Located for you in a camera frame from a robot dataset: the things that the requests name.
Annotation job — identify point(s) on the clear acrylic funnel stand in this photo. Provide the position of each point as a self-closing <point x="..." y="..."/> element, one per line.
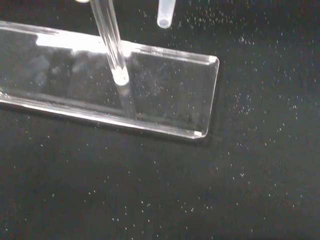
<point x="125" y="82"/>

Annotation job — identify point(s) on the black bench cloth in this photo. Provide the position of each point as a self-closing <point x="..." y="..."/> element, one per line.
<point x="175" y="187"/>

